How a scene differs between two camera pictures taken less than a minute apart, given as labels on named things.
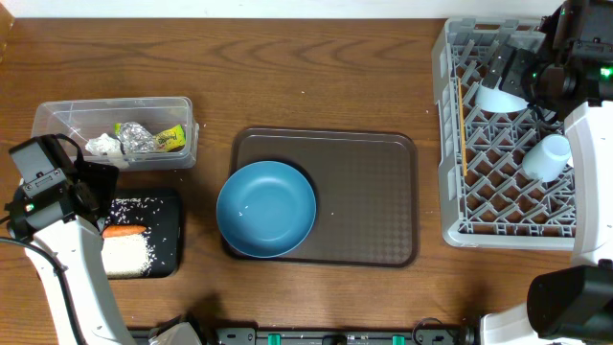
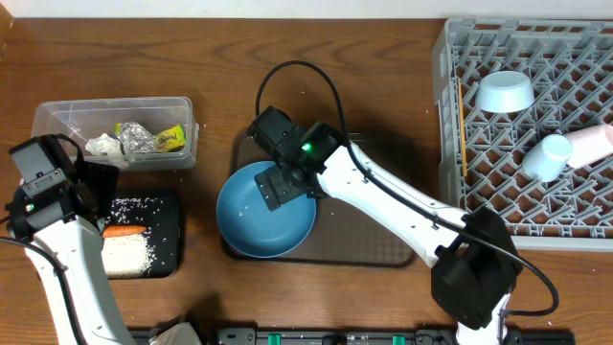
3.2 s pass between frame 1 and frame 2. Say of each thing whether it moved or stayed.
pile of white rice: stayed
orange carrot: stayed
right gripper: moved
